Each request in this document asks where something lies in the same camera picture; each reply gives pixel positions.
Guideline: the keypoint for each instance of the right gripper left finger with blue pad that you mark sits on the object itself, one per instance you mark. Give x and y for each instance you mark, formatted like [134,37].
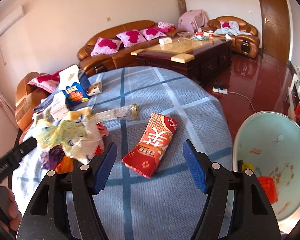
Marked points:
[102,165]

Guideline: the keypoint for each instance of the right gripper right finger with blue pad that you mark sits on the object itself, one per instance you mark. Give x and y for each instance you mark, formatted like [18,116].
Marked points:
[197,163]

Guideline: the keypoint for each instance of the red snack packet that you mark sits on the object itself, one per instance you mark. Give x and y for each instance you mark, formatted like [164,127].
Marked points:
[146,156]

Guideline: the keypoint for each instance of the yellow white plastic bag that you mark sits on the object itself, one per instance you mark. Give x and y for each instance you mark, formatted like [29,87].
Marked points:
[77,133]

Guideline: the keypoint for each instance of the red plastic bag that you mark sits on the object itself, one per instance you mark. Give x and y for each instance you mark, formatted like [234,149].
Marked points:
[269,188]

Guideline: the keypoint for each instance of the light green trash basin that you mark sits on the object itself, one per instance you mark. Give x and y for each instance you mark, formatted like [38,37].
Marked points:
[270,142]

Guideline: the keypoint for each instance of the person's left hand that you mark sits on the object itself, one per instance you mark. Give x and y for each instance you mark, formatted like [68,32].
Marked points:
[13,212]

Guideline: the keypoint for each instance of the blue plaid tablecloth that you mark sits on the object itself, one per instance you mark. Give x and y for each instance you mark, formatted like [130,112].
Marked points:
[167,205]

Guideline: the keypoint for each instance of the purple orange wrapper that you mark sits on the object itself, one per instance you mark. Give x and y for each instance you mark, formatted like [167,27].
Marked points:
[55,159]

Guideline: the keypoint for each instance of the clear gold long wrapper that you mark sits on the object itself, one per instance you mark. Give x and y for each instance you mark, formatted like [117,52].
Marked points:
[122,113]

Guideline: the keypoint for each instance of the brown leather armchair near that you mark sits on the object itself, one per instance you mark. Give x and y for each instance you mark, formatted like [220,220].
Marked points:
[26,98]

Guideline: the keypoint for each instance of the brown leather armchair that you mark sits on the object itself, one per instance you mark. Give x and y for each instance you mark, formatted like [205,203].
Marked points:
[247,45]
[26,98]

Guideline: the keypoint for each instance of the white rectangular box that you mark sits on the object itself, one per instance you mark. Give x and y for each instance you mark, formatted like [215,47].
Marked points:
[59,107]

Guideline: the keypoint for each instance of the white power strip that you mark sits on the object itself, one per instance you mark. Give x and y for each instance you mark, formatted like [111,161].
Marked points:
[220,91]

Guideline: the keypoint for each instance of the folded blue plaid cloth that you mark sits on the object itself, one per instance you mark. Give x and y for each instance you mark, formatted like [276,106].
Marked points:
[47,102]

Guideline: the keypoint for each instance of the small brown white snack packet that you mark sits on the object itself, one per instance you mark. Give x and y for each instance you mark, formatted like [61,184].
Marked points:
[95,88]

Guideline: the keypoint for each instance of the blue white LOOK carton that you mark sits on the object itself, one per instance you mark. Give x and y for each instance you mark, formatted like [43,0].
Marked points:
[74,84]

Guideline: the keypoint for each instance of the pink cushion on near armchair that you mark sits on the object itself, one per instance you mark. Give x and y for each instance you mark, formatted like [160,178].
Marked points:
[47,82]

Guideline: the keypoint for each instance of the dark wood coffee table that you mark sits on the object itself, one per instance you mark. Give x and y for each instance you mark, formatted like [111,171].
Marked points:
[200,61]

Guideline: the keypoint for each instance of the white tissue box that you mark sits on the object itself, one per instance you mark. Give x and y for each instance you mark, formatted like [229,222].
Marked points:
[165,40]

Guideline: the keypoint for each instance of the pink cushion on sofa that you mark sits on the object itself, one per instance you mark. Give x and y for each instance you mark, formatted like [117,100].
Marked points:
[151,33]
[105,46]
[131,38]

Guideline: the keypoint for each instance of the brown leather armchair far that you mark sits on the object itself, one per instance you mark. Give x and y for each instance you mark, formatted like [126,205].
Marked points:
[247,45]

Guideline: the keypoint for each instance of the orange white can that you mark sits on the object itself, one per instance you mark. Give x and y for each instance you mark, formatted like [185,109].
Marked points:
[211,36]

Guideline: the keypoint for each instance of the white air conditioner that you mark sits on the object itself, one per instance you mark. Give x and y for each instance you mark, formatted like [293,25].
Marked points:
[11,19]

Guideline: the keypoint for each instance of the light blanket on far armchair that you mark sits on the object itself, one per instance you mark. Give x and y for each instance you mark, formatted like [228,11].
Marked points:
[232,29]

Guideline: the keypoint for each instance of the folded pink blanket on sofa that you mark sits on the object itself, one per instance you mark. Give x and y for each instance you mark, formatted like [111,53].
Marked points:
[165,27]

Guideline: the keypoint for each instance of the pink cloth covered object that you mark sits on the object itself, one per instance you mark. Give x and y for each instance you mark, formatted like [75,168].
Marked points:
[192,20]

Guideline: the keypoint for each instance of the brown wooden door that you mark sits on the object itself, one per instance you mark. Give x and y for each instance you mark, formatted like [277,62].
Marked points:
[275,28]

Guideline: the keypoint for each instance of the tall brown floor vase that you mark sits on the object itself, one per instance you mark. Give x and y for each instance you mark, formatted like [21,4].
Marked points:
[182,6]

